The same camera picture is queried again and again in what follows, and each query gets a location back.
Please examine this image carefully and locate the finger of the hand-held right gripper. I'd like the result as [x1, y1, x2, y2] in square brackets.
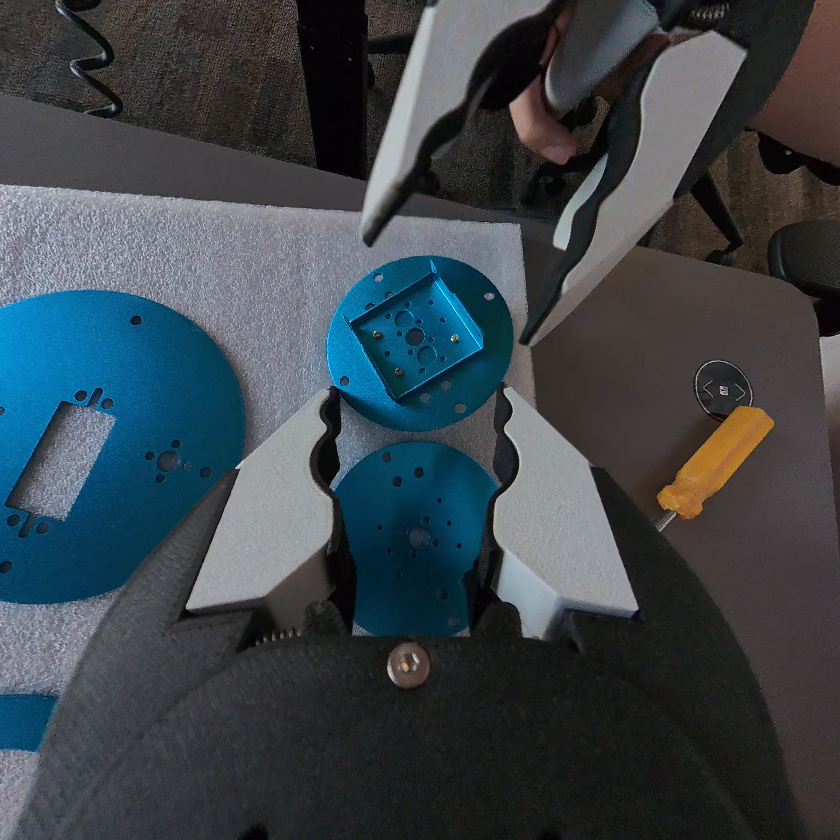
[360, 0, 572, 247]
[520, 29, 749, 347]

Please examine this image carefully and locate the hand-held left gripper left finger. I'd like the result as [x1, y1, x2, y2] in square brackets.
[185, 387, 361, 636]

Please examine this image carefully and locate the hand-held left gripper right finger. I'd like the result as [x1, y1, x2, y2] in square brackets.
[468, 386, 640, 642]

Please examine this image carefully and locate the small blue round metal plate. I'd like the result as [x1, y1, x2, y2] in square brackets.
[326, 255, 514, 432]

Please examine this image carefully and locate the yellow-handled screwdriver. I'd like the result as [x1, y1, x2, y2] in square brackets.
[653, 406, 775, 532]

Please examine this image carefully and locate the blue square metal bracket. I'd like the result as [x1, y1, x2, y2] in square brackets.
[343, 259, 488, 401]

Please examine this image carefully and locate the person's right forearm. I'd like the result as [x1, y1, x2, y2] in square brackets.
[748, 0, 840, 135]

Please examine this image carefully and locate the black desk leg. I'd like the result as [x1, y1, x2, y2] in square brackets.
[297, 0, 370, 181]

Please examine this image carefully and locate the dark grey desk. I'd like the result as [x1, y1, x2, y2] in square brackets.
[0, 92, 840, 840]

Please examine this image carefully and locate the round black desk control panel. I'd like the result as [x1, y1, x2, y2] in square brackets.
[694, 359, 754, 421]

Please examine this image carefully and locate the small blue perforated disc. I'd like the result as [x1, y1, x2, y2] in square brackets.
[332, 441, 501, 637]

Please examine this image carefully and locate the large blue disc rectangular cutout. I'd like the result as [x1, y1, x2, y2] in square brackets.
[0, 290, 245, 605]

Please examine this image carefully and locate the white foam sheet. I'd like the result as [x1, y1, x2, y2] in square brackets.
[0, 184, 538, 840]

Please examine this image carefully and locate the blue metal ring plate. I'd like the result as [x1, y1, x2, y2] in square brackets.
[0, 694, 61, 752]

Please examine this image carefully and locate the black coiled cable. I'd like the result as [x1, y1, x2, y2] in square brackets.
[56, 0, 126, 119]

